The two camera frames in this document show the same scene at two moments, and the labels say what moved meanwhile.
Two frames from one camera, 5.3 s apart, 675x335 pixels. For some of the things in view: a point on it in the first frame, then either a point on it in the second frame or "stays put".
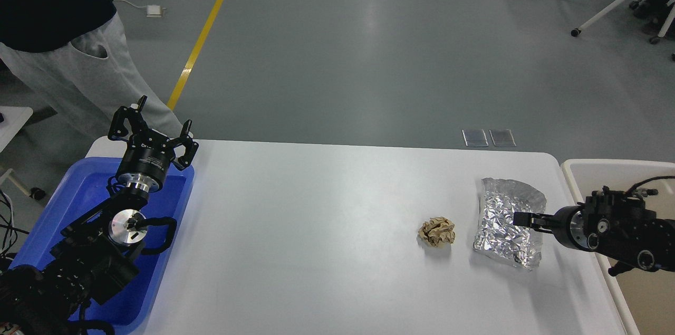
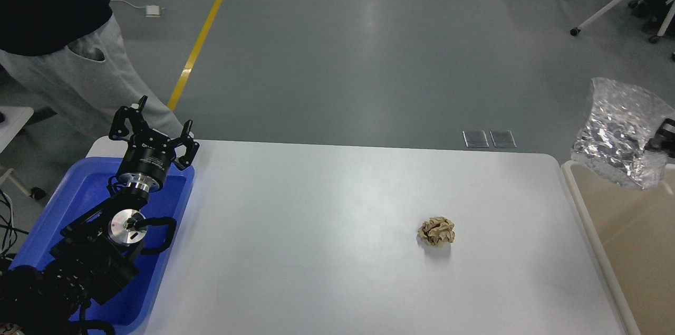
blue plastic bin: x=85 y=186 stays put
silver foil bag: x=519 y=246 to x=612 y=142
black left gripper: x=146 y=160 stays put
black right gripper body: x=574 y=228 to x=664 y=137
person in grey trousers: x=60 y=32 stays put
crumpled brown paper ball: x=437 y=231 stays put
